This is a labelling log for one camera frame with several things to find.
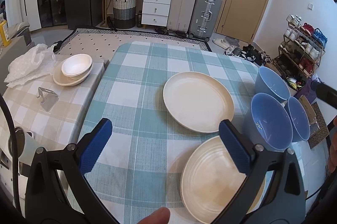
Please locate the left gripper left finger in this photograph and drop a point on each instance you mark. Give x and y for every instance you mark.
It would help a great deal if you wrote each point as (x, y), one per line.
(57, 190)

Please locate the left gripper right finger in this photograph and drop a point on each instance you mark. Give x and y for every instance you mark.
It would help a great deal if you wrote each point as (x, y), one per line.
(284, 201)

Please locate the ribbed cream plate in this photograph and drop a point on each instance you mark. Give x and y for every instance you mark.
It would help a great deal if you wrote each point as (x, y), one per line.
(209, 180)

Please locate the large blue bowl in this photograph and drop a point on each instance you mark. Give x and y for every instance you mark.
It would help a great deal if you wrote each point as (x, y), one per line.
(267, 123)

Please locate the smooth cream plate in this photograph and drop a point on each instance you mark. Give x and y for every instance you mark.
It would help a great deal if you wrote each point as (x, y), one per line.
(197, 101)

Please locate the person's right hand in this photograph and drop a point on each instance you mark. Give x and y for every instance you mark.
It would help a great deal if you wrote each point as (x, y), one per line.
(332, 160)

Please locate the person's left hand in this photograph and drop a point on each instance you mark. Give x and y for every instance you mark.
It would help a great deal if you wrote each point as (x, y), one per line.
(160, 216)

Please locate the shoe rack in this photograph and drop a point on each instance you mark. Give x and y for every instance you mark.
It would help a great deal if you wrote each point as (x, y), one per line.
(300, 52)

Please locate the beige checked tablecloth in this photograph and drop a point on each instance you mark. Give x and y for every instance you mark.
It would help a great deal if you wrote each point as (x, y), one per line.
(62, 124)

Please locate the metal phone stand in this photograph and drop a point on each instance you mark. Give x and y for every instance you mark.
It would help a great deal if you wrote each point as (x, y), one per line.
(47, 98)

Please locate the cream shallow bowl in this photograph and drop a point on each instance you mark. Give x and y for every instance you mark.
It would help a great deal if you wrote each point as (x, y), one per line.
(62, 80)

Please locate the beige slippers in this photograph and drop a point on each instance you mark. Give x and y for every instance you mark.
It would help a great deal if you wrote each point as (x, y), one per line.
(221, 42)

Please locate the small white bowl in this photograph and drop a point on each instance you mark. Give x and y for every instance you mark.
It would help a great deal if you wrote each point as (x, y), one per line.
(76, 65)

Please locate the white plastic bag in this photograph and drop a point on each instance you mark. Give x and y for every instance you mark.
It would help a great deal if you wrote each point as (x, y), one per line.
(39, 61)

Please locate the silver aluminium suitcase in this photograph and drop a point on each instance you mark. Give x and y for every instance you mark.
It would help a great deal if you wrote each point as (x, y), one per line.
(204, 18)

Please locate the yellow bottle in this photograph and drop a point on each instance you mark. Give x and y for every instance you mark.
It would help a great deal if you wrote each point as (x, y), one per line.
(5, 39)

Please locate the beige suitcase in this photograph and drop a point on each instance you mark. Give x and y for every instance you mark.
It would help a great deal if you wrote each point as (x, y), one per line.
(180, 14)

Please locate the woven laundry basket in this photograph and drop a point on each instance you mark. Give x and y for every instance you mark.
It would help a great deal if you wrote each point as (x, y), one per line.
(124, 12)

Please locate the white drawer cabinet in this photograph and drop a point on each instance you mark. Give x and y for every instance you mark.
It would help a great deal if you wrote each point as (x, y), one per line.
(155, 12)

